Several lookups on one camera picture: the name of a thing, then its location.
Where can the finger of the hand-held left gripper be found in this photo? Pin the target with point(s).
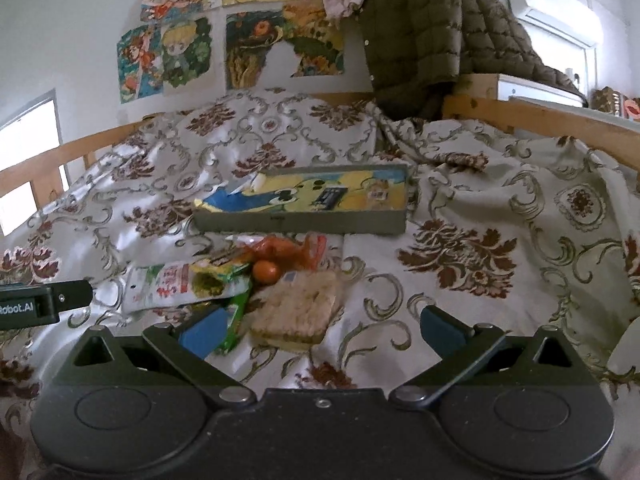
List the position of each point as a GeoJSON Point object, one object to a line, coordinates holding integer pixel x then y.
{"type": "Point", "coordinates": [74, 294]}

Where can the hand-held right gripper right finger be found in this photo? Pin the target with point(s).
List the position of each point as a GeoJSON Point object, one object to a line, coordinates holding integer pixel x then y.
{"type": "Point", "coordinates": [441, 327]}

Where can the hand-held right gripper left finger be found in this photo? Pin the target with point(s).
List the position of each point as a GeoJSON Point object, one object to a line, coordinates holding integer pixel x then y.
{"type": "Point", "coordinates": [204, 334]}

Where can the green snack packet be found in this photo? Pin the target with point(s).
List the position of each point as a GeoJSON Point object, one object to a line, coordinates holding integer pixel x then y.
{"type": "Point", "coordinates": [235, 325]}

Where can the white snack pouch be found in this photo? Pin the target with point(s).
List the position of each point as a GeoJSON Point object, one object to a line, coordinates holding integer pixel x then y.
{"type": "Point", "coordinates": [155, 285]}

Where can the orange tangerine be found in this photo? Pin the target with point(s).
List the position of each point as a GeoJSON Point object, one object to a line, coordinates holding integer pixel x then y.
{"type": "Point", "coordinates": [266, 271]}

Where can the clear rice cracker packet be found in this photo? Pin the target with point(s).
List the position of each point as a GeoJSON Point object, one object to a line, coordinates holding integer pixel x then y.
{"type": "Point", "coordinates": [295, 310]}

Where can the orange snack bag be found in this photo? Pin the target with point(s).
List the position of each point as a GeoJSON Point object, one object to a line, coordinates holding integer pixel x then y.
{"type": "Point", "coordinates": [295, 252]}

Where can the grey rectangular tray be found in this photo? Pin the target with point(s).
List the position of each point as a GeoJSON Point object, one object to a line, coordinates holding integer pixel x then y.
{"type": "Point", "coordinates": [300, 222]}

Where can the window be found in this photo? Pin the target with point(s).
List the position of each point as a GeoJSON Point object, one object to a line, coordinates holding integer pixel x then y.
{"type": "Point", "coordinates": [27, 160]}

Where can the yellow blue cartoon packet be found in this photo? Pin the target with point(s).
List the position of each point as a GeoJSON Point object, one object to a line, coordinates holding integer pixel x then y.
{"type": "Point", "coordinates": [300, 190]}

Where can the white cabinet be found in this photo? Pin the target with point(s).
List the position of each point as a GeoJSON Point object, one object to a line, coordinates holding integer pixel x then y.
{"type": "Point", "coordinates": [535, 91]}

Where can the patterned cushion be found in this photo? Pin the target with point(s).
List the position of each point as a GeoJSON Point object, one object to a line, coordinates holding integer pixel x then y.
{"type": "Point", "coordinates": [615, 102]}

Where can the olive quilted jacket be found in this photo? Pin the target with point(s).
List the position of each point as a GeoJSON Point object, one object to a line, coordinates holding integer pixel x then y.
{"type": "Point", "coordinates": [425, 35]}

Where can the white air conditioner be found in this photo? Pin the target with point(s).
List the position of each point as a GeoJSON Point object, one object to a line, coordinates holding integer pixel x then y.
{"type": "Point", "coordinates": [550, 7]}

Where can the wooden bed frame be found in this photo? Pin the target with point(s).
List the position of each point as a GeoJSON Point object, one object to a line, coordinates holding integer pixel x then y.
{"type": "Point", "coordinates": [500, 107]}

